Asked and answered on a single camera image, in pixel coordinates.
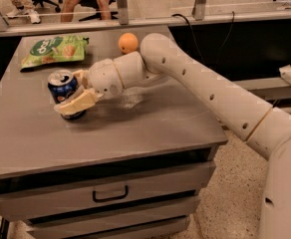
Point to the orange fruit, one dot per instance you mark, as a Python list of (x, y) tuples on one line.
[(128, 42)]

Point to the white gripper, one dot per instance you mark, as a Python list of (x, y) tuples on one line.
[(103, 78)]

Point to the standing person legs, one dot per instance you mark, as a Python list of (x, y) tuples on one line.
[(24, 7)]

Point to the green chip bag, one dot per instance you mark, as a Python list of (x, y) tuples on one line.
[(70, 48)]

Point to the black office chair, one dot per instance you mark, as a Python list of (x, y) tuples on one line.
[(59, 5)]

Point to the black drawer handle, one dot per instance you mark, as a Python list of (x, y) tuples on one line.
[(111, 194)]

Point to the grey drawer cabinet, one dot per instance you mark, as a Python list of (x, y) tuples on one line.
[(159, 141)]

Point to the blue pepsi can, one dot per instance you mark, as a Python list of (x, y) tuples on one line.
[(62, 84)]

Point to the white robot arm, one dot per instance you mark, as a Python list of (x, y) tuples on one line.
[(261, 126)]

